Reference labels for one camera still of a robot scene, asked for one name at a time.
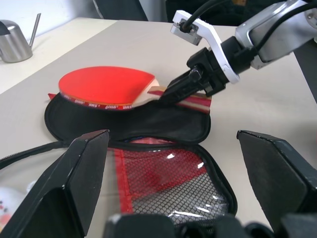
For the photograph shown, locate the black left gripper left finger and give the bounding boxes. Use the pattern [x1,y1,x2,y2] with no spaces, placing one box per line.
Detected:
[0,128,111,238]

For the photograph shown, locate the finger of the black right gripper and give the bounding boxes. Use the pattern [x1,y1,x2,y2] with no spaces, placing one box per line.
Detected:
[158,82,207,108]
[165,70,202,98]

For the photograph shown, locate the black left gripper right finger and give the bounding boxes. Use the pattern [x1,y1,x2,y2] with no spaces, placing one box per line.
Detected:
[236,129,317,238]

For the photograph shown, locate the red and black paddle case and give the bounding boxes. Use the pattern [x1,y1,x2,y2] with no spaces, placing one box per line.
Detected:
[0,93,238,228]

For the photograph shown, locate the red table tennis paddle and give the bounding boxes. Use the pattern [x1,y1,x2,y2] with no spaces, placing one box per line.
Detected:
[58,65,213,115]

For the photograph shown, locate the small white object, red marks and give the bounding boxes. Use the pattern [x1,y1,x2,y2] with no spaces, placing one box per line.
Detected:
[0,182,35,229]

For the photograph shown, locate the black office chair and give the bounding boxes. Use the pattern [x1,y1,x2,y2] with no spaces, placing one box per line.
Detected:
[93,0,317,105]

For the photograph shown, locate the stainless steel watering can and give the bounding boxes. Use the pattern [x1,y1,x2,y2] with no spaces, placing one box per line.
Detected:
[0,13,42,63]

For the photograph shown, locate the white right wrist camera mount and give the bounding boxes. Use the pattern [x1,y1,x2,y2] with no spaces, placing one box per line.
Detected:
[170,9,240,84]

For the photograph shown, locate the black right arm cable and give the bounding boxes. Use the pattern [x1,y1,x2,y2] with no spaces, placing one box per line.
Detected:
[180,0,314,54]

